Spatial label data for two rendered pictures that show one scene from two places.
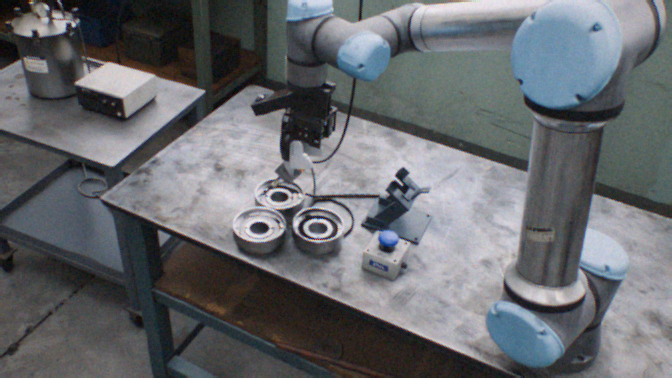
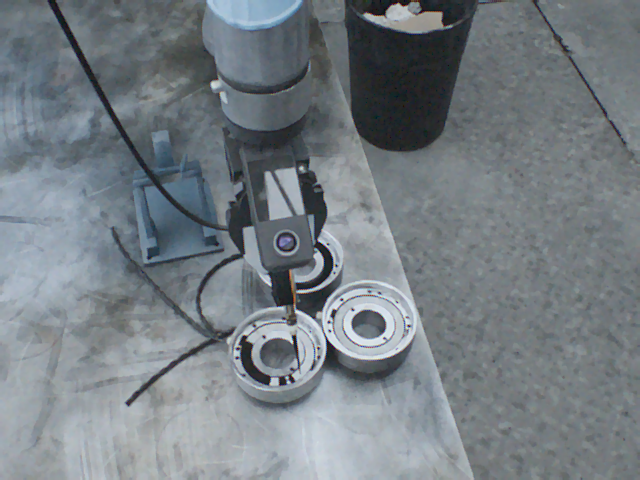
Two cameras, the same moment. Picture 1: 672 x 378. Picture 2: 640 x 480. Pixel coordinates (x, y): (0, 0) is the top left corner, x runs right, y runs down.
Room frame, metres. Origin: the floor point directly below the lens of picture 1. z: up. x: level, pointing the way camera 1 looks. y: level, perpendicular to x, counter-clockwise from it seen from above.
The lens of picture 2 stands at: (1.26, 0.51, 1.59)
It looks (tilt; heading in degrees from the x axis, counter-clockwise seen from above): 51 degrees down; 235
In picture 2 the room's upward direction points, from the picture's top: straight up
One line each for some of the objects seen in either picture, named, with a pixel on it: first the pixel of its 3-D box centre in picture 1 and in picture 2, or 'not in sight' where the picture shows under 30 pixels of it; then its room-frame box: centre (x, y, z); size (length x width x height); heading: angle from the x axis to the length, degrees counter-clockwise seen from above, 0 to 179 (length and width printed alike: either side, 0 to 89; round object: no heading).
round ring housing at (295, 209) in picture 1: (279, 200); (278, 357); (1.04, 0.11, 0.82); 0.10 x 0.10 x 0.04
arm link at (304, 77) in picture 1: (307, 68); (261, 87); (1.01, 0.06, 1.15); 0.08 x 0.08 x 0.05
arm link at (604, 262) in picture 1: (581, 274); not in sight; (0.74, -0.41, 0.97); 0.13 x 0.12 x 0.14; 138
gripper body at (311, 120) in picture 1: (308, 109); (267, 150); (1.00, 0.06, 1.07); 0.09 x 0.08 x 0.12; 69
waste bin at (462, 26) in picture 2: not in sight; (403, 60); (0.08, -0.78, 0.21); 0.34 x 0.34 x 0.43
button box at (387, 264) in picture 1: (388, 255); not in sight; (0.90, -0.12, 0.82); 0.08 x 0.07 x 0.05; 66
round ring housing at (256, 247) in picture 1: (259, 231); (368, 328); (0.94, 0.14, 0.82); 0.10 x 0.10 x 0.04
